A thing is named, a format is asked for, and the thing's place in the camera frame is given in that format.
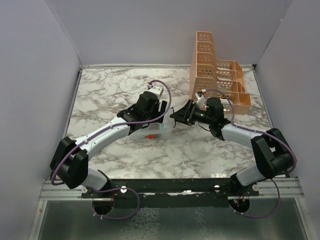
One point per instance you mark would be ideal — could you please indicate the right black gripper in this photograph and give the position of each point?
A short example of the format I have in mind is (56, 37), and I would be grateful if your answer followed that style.
(185, 115)

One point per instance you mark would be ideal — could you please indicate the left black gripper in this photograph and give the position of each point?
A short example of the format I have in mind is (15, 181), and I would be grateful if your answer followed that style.
(162, 110)

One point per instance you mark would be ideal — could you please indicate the clear first aid box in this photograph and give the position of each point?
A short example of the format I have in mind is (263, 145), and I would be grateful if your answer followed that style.
(154, 131)

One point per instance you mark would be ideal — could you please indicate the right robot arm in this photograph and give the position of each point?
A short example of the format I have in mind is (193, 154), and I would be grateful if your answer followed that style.
(271, 152)

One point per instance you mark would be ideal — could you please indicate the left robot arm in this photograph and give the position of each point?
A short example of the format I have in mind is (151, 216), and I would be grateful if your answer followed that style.
(71, 159)

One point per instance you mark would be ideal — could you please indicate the orange plastic file rack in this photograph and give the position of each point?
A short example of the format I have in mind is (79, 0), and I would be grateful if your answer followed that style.
(209, 72)

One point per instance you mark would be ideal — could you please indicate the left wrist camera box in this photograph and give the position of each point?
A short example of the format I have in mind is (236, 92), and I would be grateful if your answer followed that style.
(156, 90)

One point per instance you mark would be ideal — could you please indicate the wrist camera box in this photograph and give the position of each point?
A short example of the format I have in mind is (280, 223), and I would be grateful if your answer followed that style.
(156, 90)
(200, 98)

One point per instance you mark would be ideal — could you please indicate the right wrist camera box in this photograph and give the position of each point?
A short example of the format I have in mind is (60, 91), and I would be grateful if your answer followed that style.
(200, 98)

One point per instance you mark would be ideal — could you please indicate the black front frame bar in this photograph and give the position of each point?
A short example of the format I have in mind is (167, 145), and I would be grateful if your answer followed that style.
(170, 193)

